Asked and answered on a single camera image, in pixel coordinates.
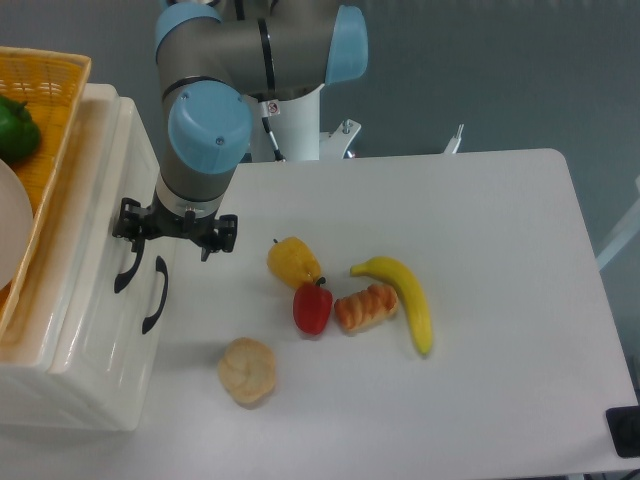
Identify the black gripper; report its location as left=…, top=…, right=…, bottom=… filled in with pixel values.
left=112, top=197, right=238, bottom=262

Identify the black top drawer handle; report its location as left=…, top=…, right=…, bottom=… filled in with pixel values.
left=114, top=243, right=144, bottom=294

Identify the black drawer handle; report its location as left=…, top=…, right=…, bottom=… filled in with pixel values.
left=114, top=243, right=144, bottom=294
left=141, top=255, right=169, bottom=335

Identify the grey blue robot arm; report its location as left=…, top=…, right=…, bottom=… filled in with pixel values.
left=112, top=1, right=368, bottom=255

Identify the white drawer cabinet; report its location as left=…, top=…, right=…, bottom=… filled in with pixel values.
left=1, top=84, right=175, bottom=430

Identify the yellow bell pepper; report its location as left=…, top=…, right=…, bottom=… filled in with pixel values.
left=267, top=237, right=322, bottom=290

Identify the red bell pepper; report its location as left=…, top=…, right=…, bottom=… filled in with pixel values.
left=293, top=277, right=333, bottom=336

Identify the round beige bread roll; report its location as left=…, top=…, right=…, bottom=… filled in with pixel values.
left=217, top=337, right=276, bottom=406

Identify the white plate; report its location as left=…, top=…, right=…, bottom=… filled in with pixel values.
left=0, top=161, right=33, bottom=288

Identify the green bell pepper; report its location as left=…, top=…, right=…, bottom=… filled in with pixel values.
left=1, top=96, right=41, bottom=164

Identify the orange croissant bread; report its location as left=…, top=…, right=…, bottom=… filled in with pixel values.
left=334, top=284, right=399, bottom=334

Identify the yellow woven basket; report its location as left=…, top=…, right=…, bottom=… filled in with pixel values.
left=1, top=46, right=91, bottom=331

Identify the yellow banana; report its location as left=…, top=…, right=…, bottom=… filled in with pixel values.
left=349, top=256, right=433, bottom=357

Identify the black device at table edge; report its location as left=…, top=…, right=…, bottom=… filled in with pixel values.
left=605, top=405, right=640, bottom=458

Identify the black bottom drawer handle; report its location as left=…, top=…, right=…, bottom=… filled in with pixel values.
left=141, top=255, right=169, bottom=335

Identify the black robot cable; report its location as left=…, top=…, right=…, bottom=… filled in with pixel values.
left=257, top=102, right=287, bottom=163

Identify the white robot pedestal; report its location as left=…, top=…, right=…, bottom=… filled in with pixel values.
left=244, top=84, right=324, bottom=163

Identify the white frame leg right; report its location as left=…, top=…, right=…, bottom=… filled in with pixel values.
left=595, top=198, right=639, bottom=272

